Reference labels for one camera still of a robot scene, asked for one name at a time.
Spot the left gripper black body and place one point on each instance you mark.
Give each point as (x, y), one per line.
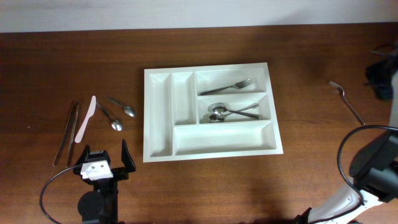
(119, 173)

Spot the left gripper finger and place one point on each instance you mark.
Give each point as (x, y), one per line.
(84, 156)
(126, 158)

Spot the steel kitchen tongs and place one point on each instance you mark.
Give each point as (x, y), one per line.
(69, 132)

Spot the steel teaspoon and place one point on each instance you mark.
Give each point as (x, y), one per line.
(115, 124)
(130, 111)

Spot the steel tablespoon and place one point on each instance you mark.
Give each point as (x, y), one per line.
(211, 107)
(219, 115)

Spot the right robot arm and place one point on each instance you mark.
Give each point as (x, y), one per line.
(372, 177)

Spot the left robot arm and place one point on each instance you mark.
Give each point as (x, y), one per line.
(101, 204)

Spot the pink plastic knife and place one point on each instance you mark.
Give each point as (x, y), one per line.
(89, 114)

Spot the white plastic cutlery tray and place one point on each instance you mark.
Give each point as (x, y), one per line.
(176, 125)

